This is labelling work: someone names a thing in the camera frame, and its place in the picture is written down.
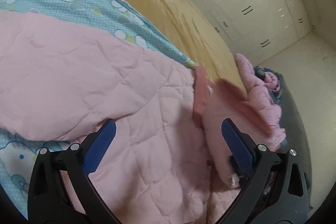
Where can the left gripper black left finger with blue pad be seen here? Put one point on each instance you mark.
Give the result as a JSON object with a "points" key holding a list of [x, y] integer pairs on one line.
{"points": [[60, 190]]}

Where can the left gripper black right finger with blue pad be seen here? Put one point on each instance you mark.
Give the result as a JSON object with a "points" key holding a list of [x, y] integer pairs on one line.
{"points": [[274, 189]]}

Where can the pink quilted jacket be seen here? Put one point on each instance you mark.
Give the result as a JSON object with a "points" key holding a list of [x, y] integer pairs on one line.
{"points": [[168, 163]]}

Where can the dark grey headboard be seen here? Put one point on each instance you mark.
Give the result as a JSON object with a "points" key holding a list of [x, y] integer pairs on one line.
{"points": [[296, 137]]}

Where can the pink puffy coat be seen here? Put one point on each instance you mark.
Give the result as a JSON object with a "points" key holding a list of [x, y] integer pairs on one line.
{"points": [[264, 92]]}

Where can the blue Hello Kitty sheet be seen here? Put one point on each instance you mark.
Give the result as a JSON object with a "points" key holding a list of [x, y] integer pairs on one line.
{"points": [[115, 16]]}

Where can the tan bed blanket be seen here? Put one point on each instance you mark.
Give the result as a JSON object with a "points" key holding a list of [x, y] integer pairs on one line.
{"points": [[186, 27]]}

